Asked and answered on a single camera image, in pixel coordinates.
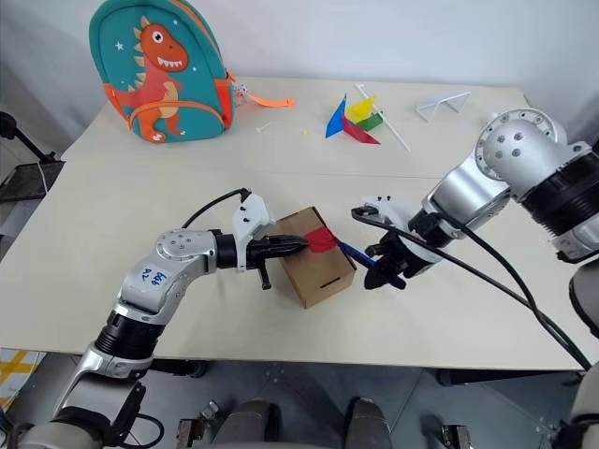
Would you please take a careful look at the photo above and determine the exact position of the brown cardboard box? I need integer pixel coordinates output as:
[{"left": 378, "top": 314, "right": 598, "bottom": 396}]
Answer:
[{"left": 273, "top": 206, "right": 358, "bottom": 310}]

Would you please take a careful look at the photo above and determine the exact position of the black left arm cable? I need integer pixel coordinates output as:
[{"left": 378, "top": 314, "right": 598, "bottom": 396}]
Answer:
[{"left": 181, "top": 187, "right": 254, "bottom": 230}]

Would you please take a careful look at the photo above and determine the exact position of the black flat stand base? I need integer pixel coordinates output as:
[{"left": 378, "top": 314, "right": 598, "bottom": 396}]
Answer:
[{"left": 0, "top": 161, "right": 66, "bottom": 203}]

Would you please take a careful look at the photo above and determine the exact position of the black tripod leg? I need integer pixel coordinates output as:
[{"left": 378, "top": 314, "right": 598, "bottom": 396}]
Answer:
[{"left": 0, "top": 110, "right": 66, "bottom": 165}]

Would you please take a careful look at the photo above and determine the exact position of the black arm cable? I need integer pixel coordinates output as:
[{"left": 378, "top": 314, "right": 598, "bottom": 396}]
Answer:
[
  {"left": 181, "top": 187, "right": 254, "bottom": 230},
  {"left": 350, "top": 204, "right": 594, "bottom": 373}
]

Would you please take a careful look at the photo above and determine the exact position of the dark brown rounded shape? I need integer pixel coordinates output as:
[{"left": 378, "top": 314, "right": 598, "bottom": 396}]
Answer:
[
  {"left": 348, "top": 397, "right": 399, "bottom": 449},
  {"left": 223, "top": 399, "right": 282, "bottom": 449}
]

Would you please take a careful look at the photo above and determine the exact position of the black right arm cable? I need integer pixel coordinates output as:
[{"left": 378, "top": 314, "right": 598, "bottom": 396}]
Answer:
[{"left": 350, "top": 204, "right": 594, "bottom": 373}]

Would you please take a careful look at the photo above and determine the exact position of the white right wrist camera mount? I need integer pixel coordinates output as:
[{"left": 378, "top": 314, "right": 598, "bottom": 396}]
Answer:
[{"left": 358, "top": 195, "right": 445, "bottom": 278}]

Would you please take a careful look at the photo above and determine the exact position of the blue pen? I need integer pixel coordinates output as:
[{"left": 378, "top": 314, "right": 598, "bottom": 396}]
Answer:
[{"left": 339, "top": 241, "right": 406, "bottom": 289}]

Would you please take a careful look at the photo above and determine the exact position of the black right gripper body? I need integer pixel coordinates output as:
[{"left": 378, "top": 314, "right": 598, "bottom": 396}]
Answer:
[{"left": 373, "top": 230, "right": 423, "bottom": 282}]

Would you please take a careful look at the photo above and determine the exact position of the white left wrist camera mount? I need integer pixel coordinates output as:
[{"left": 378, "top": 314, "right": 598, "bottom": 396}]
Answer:
[{"left": 231, "top": 191, "right": 276, "bottom": 272}]

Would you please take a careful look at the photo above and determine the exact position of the colourful pinwheel with white stick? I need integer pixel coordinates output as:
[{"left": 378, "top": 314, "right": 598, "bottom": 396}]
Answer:
[{"left": 325, "top": 82, "right": 412, "bottom": 153}]

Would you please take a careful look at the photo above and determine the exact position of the small metal bracket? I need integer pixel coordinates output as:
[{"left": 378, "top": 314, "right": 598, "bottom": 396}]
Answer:
[
  {"left": 442, "top": 423, "right": 474, "bottom": 449},
  {"left": 177, "top": 400, "right": 221, "bottom": 449}
]

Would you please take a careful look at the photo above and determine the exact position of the teal dinosaur backpack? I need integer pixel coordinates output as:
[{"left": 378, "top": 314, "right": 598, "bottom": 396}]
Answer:
[{"left": 88, "top": 0, "right": 297, "bottom": 145}]

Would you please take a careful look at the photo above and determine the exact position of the red tape seal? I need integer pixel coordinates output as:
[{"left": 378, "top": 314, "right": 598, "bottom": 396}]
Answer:
[{"left": 306, "top": 226, "right": 338, "bottom": 256}]

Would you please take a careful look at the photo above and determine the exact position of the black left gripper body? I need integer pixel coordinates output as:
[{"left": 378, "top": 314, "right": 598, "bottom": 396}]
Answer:
[{"left": 244, "top": 235, "right": 281, "bottom": 292}]

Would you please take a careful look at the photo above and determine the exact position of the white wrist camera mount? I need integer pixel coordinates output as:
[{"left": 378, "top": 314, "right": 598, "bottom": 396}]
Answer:
[
  {"left": 231, "top": 191, "right": 276, "bottom": 272},
  {"left": 358, "top": 195, "right": 445, "bottom": 278}
]

